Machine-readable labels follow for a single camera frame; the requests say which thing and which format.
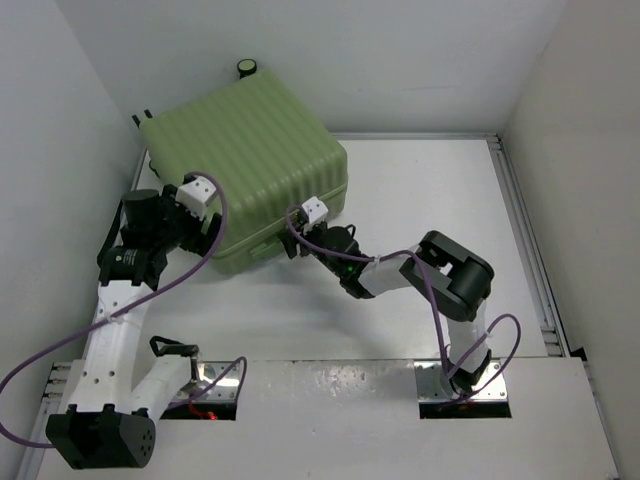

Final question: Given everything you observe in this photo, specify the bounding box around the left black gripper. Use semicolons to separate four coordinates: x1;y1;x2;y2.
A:
152;184;223;257

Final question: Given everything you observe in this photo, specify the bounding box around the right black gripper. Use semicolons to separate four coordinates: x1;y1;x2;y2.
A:
280;218;346;278

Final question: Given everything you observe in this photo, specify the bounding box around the green suitcase blue lining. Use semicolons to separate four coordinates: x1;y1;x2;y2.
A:
139;69;348;275

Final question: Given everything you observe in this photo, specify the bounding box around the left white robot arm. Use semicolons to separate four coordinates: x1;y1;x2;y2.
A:
45;176;223;470

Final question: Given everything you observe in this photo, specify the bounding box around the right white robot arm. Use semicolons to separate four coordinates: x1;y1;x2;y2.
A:
278;221;494;396

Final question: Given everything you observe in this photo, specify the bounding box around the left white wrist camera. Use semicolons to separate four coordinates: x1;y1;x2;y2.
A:
175;176;217;221

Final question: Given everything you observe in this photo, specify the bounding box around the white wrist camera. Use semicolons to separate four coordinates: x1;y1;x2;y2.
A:
175;176;217;221
301;196;329;227

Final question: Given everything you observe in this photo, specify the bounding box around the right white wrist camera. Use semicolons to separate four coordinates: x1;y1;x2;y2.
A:
301;196;329;227

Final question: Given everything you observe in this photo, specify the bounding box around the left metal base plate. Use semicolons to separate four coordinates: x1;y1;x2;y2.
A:
171;359;244;404

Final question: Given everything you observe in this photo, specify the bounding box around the metal base plate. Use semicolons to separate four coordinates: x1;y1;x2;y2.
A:
171;359;244;404
414;360;508;405

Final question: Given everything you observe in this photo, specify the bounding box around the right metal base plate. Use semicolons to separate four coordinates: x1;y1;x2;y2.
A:
414;360;508;405

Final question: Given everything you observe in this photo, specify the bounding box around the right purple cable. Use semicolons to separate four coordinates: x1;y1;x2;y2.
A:
284;203;523;405

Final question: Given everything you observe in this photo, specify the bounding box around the purple cable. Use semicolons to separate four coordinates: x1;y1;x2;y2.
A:
284;203;523;405
0;171;249;449

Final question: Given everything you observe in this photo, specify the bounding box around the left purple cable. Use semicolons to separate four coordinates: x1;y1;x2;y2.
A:
0;171;249;449

